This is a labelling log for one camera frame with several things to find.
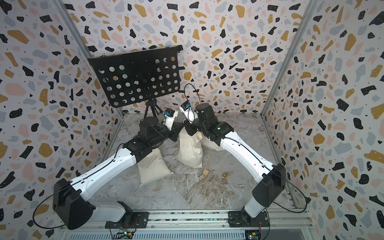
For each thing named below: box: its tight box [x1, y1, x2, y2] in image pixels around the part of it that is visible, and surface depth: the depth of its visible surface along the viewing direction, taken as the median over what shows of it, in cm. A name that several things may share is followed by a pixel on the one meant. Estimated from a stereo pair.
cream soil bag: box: [177, 127, 203, 169], surface depth 86 cm
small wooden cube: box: [202, 169, 210, 178], surface depth 90 cm
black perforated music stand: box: [87, 45, 185, 119], surface depth 80 cm
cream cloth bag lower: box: [137, 148, 174, 188], surface depth 85 cm
